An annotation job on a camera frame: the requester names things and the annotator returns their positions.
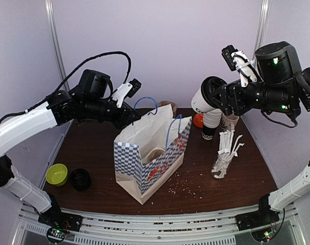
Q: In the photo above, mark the left aluminium frame post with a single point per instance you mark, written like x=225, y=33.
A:
x=54, y=36

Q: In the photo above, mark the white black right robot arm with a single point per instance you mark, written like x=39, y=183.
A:
x=277, y=84

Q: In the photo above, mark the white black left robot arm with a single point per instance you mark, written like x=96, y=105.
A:
x=92, y=99

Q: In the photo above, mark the aluminium frame post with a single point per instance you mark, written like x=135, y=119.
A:
x=54, y=36
x=262, y=25

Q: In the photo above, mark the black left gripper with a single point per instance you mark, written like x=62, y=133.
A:
x=122, y=119

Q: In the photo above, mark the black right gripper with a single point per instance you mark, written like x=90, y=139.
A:
x=231, y=96

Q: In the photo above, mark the single white paper cup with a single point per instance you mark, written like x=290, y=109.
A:
x=199, y=105

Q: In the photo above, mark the glass of wrapped straws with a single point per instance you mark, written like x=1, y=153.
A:
x=228, y=149

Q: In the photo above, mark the single brown pulp cup carrier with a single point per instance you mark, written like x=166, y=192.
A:
x=154, y=154

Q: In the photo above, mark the stack of black cup lids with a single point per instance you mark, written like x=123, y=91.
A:
x=80, y=179

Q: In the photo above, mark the beige ceramic mug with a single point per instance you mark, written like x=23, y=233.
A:
x=229, y=122

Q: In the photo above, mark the black plastic cup lid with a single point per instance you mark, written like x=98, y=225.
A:
x=210, y=88

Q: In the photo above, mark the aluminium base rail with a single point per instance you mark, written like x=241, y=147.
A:
x=216, y=227

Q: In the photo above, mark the brown pulp cup carrier stack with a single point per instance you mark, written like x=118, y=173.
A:
x=164, y=103

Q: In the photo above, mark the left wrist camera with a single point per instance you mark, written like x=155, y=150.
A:
x=127, y=89

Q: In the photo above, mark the blue checkered paper bag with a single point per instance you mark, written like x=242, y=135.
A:
x=148, y=151

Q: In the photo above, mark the orange bowl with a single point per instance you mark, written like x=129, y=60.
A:
x=198, y=120

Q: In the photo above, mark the stack of paper cups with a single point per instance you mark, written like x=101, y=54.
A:
x=211, y=121

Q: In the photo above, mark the right aluminium frame post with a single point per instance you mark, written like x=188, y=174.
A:
x=262, y=25

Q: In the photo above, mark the green bowl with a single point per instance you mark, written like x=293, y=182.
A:
x=57, y=175

